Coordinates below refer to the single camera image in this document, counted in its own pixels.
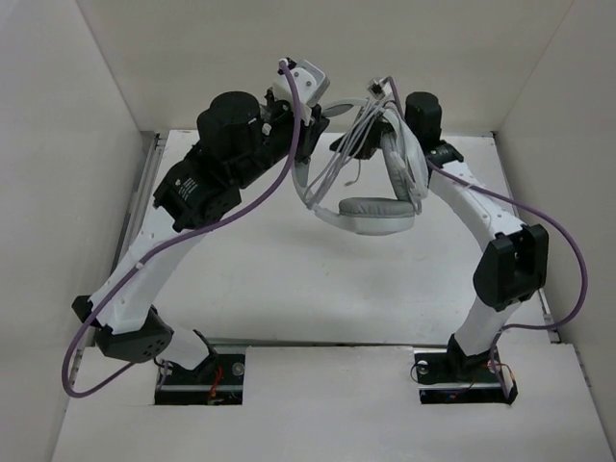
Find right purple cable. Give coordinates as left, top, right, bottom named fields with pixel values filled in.
left=387, top=76, right=589, bottom=333

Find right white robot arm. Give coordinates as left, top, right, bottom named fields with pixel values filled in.
left=382, top=91, right=549, bottom=379

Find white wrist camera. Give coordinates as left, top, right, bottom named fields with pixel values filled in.
left=367, top=76, right=393, bottom=101
left=271, top=58, right=330, bottom=108

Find purple cable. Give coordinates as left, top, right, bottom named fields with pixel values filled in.
left=387, top=76, right=589, bottom=333
left=62, top=59, right=306, bottom=398

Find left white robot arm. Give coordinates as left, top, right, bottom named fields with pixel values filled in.
left=72, top=87, right=328, bottom=382

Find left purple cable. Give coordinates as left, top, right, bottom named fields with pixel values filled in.
left=62, top=59, right=306, bottom=398

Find aluminium side rail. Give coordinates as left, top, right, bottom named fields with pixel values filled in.
left=93, top=131, right=168, bottom=307

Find grey headphone cable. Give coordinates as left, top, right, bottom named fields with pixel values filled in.
left=302, top=90, right=403, bottom=211

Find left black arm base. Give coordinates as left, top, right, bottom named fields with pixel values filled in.
left=154, top=345, right=246, bottom=406

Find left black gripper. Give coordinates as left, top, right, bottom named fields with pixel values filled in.
left=231, top=86, right=329, bottom=189

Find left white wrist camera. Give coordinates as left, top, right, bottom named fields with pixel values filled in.
left=271, top=58, right=330, bottom=108

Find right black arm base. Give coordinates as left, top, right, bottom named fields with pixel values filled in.
left=410, top=348, right=519, bottom=405

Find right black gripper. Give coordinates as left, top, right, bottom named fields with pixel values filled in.
left=328, top=106, right=417, bottom=160

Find white grey headphones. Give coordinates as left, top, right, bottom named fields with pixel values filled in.
left=292, top=98, right=428, bottom=237

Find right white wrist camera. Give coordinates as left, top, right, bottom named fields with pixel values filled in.
left=367, top=76, right=393, bottom=101

